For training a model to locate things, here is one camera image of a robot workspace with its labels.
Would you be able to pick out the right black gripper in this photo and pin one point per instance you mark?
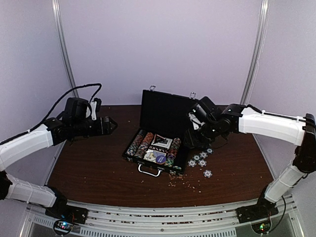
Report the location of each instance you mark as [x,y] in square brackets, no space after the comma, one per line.
[192,140]

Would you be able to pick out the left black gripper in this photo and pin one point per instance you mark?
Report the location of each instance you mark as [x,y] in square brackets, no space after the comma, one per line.
[107,130]

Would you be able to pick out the brown poker chip roll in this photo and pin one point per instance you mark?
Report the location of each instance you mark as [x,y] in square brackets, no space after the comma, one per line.
[148,138]

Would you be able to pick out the playing card deck box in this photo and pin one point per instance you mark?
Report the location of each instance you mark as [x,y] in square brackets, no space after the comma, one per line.
[165,145]
[157,153]

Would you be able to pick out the clear round dealer button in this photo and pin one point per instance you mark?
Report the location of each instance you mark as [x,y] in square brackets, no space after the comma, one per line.
[150,156]

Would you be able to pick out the black poker case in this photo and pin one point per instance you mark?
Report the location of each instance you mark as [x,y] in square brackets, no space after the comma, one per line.
[164,114]

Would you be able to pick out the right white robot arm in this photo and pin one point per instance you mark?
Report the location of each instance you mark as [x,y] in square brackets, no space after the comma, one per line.
[299,131]

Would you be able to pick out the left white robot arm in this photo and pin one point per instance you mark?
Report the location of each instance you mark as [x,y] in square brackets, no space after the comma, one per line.
[50,133]

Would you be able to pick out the left poker chip row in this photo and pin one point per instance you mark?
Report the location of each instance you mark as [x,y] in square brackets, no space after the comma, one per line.
[136,143]

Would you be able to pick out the poker chip row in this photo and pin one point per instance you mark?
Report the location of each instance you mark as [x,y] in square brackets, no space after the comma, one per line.
[136,143]
[172,152]
[141,151]

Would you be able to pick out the right poker chip row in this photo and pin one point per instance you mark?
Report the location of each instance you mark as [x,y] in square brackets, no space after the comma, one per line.
[172,152]

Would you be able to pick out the triangular all-in button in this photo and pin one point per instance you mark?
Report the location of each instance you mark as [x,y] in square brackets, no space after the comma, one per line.
[158,139]

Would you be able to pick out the purple small blind button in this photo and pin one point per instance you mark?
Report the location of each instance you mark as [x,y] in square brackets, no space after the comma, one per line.
[161,159]

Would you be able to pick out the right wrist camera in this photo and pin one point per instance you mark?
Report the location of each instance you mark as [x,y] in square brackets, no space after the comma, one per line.
[202,112]

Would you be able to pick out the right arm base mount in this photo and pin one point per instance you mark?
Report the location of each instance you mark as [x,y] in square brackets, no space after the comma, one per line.
[260,210]

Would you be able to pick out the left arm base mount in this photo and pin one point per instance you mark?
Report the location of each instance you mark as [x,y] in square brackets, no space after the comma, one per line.
[66,213]

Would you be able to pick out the aluminium front rail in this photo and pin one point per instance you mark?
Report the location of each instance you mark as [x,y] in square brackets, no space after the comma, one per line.
[200,221]

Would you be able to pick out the left aluminium frame post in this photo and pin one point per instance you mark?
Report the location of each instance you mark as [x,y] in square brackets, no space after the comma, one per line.
[62,41]

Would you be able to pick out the aluminium frame post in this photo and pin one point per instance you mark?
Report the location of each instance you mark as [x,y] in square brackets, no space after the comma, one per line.
[62,41]
[258,46]

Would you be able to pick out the right aluminium frame post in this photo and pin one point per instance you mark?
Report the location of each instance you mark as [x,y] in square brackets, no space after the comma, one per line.
[258,46]

